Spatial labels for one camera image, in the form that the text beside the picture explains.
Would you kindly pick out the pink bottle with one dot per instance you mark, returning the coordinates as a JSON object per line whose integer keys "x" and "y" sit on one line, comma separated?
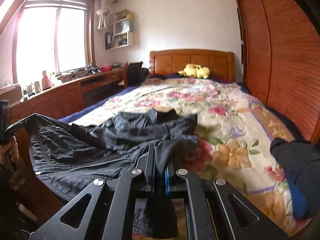
{"x": 45, "y": 82}

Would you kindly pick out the wooden headboard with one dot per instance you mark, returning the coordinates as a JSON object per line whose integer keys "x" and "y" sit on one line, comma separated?
{"x": 220, "y": 63}

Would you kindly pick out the dark blue garment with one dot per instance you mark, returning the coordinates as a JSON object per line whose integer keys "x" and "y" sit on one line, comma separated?
{"x": 300, "y": 162}

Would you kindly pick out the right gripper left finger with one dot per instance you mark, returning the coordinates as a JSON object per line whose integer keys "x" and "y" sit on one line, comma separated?
{"x": 104, "y": 209}

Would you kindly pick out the white hanging plush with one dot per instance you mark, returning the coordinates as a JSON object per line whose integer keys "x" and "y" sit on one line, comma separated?
{"x": 103, "y": 12}

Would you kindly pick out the red basket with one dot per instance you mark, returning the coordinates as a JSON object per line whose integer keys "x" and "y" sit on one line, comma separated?
{"x": 106, "y": 68}

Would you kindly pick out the black jacket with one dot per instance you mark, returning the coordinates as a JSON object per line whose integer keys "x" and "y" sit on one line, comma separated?
{"x": 66, "y": 158}

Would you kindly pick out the wooden desk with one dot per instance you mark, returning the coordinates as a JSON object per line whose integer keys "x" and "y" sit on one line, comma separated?
{"x": 57, "y": 102}

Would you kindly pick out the yellow plush toy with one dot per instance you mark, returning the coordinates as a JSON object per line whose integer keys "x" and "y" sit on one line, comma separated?
{"x": 196, "y": 71}

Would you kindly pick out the dark desk chair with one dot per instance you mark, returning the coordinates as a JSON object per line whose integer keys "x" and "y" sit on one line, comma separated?
{"x": 132, "y": 73}

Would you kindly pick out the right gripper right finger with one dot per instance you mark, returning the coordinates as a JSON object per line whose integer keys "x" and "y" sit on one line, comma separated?
{"x": 214, "y": 209}

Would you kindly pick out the white wall shelf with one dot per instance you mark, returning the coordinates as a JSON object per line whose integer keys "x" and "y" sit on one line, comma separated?
{"x": 119, "y": 28}

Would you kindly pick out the person left hand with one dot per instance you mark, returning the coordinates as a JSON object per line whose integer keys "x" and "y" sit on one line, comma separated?
{"x": 9, "y": 154}

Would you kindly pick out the wooden louvered wardrobe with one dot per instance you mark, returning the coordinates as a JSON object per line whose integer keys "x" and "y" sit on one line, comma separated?
{"x": 281, "y": 60}

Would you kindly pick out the floral bed blanket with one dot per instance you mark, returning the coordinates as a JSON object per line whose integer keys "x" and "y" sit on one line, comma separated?
{"x": 235, "y": 131}

